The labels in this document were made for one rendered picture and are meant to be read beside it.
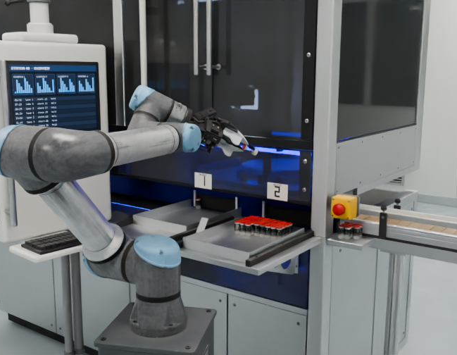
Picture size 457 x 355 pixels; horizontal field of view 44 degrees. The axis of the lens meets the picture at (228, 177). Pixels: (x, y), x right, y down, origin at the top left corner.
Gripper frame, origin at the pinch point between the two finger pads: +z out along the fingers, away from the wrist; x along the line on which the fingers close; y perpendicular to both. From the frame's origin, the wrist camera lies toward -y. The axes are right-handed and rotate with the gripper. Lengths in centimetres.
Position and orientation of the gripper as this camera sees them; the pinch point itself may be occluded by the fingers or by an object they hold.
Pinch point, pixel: (241, 144)
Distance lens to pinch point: 172.3
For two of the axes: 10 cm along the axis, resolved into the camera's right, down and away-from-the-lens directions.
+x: 5.1, -6.5, -5.7
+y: -0.3, 6.4, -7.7
